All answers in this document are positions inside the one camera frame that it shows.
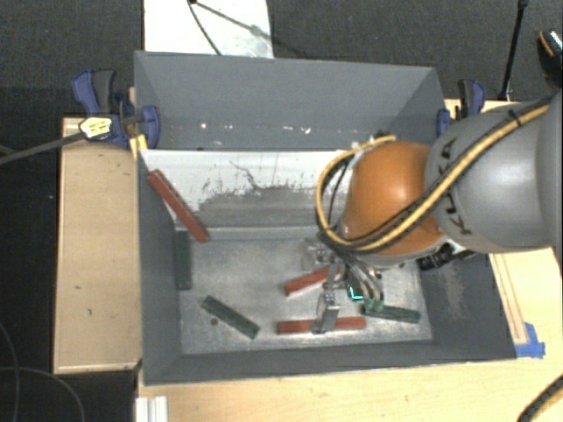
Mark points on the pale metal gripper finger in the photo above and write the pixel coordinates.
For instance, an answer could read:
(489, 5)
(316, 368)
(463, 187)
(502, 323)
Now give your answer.
(332, 317)
(320, 308)

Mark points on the red-brown flat block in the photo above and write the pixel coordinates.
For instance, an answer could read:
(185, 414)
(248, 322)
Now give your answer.
(305, 283)
(294, 326)
(178, 205)

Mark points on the dark green flat block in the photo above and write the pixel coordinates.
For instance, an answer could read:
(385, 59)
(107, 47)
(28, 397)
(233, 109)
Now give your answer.
(183, 259)
(398, 313)
(231, 317)

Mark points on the grey metal bin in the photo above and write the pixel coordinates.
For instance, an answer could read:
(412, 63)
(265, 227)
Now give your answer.
(264, 253)

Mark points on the pale wood flat board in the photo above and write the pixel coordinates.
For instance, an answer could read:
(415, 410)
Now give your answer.
(97, 253)

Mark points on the black cylinder on white bracket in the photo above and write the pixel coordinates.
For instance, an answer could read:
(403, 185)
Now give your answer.
(437, 258)

